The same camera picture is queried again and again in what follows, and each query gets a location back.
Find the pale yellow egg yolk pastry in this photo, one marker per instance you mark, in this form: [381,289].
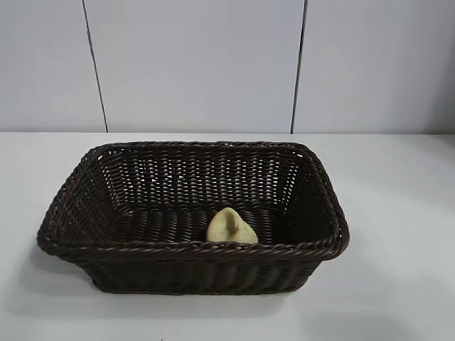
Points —
[227,231]

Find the dark brown wicker basket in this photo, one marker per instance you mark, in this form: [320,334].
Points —
[177,270]

